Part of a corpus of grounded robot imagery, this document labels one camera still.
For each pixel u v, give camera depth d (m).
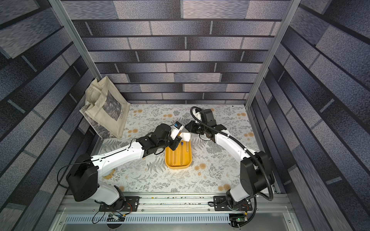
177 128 0.71
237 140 0.52
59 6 0.69
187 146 0.98
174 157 0.90
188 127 0.83
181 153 0.92
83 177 0.43
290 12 0.71
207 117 0.66
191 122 0.74
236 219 0.70
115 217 0.71
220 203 0.73
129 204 0.74
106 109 0.92
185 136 0.81
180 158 0.90
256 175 0.43
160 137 0.63
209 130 0.62
